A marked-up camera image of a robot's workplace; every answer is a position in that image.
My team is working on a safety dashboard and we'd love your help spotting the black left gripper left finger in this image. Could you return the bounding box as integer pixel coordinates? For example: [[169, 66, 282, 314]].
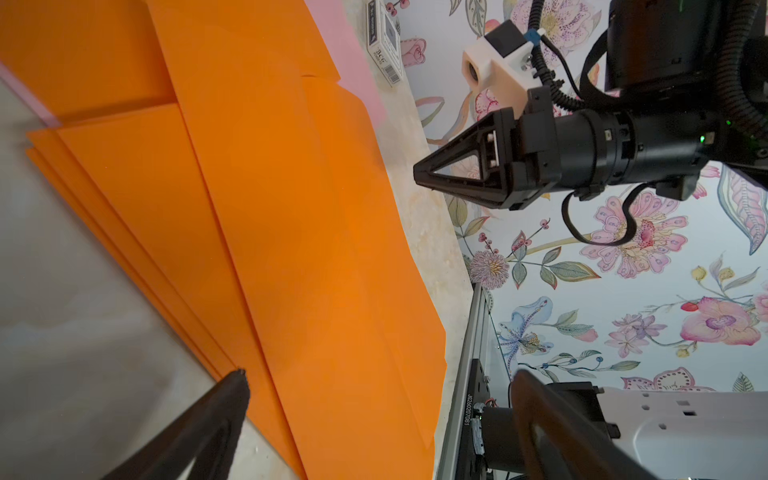
[[105, 369, 250, 479]]

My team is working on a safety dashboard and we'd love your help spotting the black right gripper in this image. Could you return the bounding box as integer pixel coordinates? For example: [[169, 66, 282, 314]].
[[413, 94, 714, 210]]

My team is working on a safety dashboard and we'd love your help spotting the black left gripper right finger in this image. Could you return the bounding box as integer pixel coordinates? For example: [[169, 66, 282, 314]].
[[510, 371, 654, 479]]

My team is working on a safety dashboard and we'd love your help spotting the large pink paper sheet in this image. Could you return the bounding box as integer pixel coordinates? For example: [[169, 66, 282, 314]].
[[305, 0, 387, 128]]

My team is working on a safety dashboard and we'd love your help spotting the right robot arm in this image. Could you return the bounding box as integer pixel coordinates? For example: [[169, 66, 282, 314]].
[[413, 1, 767, 479]]

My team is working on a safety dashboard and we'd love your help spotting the white playing card box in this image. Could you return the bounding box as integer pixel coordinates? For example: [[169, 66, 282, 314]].
[[365, 0, 405, 86]]

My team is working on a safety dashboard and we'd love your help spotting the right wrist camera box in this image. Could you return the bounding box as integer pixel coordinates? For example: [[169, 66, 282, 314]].
[[462, 20, 546, 119]]

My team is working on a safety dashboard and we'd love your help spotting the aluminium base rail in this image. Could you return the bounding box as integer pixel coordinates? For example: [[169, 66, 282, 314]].
[[435, 285, 496, 480]]

